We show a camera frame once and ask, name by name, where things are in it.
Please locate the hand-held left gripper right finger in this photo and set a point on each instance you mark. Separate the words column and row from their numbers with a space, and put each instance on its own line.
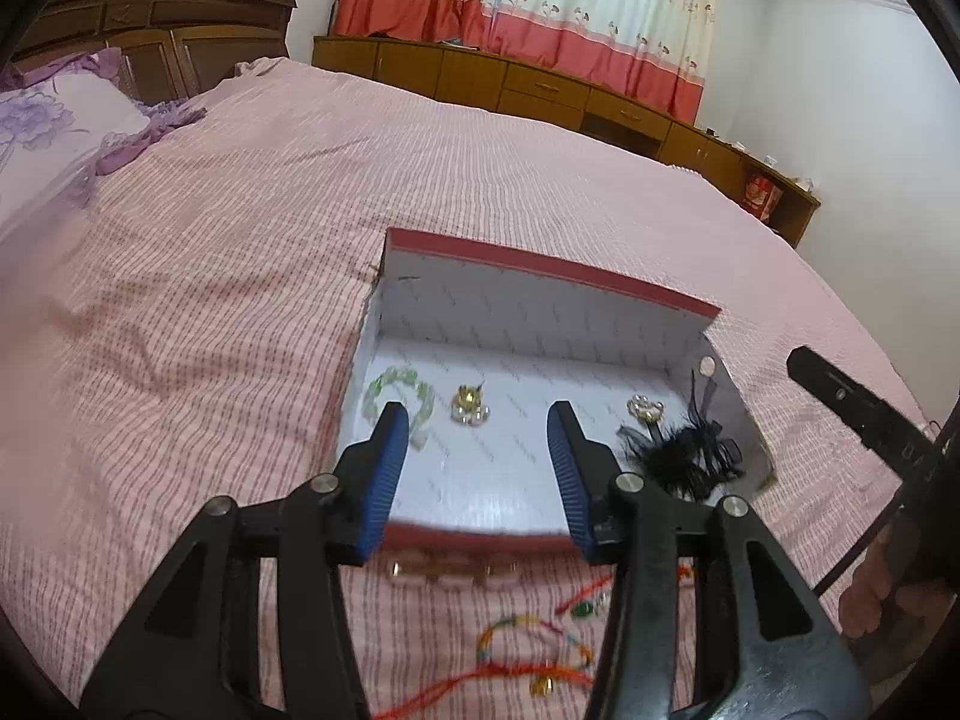
column 566, row 476

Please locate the lilac floral pillow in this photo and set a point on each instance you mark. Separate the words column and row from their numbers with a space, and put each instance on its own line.
column 45, row 135

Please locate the gold flower brooch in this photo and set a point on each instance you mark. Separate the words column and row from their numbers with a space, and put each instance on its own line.
column 469, row 405

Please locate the person's right hand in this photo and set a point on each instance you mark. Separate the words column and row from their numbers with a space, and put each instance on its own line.
column 874, row 596

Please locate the dark wooden headboard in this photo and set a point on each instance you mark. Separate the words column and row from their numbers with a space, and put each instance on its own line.
column 150, row 7

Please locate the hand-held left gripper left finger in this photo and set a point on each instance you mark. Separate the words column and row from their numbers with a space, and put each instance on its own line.
column 382, row 484

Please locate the red-rimmed white cardboard box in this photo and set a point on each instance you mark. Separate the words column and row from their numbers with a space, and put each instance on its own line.
column 487, row 480

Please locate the pink striped bedspread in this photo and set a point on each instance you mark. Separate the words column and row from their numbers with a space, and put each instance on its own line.
column 262, row 240

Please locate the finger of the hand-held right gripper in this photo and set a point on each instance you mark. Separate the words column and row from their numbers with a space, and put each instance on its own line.
column 855, row 401

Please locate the long wooden cabinet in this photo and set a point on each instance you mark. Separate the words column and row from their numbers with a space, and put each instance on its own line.
column 465, row 75

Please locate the black feather hair clip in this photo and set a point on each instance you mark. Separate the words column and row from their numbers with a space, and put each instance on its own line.
column 675, row 457

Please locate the purple ruffled cloth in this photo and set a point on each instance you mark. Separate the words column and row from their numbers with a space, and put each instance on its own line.
column 150, row 131

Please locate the pearl and gold brooch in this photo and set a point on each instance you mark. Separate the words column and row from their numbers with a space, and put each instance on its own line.
column 645, row 409

